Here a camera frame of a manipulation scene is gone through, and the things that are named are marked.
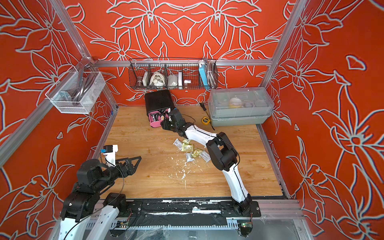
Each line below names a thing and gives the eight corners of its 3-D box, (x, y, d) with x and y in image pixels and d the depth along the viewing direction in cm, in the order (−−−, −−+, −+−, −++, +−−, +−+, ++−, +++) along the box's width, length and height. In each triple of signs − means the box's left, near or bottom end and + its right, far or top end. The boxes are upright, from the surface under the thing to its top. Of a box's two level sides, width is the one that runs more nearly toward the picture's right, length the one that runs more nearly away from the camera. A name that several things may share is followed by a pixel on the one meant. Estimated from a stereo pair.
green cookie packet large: (181, 152, 95) (181, 150, 93) (181, 144, 99) (181, 142, 97) (193, 152, 95) (193, 150, 93) (193, 144, 99) (193, 142, 97)
